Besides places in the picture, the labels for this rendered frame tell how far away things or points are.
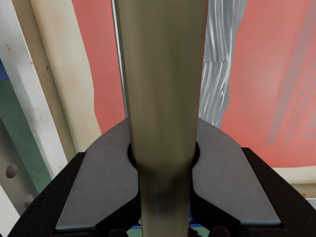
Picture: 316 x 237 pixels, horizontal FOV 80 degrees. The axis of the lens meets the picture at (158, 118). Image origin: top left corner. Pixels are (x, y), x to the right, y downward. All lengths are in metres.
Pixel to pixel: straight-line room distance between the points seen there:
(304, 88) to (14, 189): 0.46
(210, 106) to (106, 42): 0.17
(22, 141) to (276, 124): 1.73
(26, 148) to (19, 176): 1.50
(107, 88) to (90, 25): 0.09
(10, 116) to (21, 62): 1.47
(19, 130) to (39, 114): 1.48
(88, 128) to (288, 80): 0.32
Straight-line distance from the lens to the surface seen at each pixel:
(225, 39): 0.28
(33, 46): 0.29
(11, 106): 1.69
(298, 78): 0.35
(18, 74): 0.30
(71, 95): 0.32
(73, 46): 0.29
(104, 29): 0.28
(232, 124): 0.34
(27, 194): 0.40
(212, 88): 0.29
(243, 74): 0.31
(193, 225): 0.42
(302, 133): 0.41
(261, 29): 0.30
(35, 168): 1.98
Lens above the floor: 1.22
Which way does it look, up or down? 60 degrees down
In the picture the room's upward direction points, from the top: 178 degrees clockwise
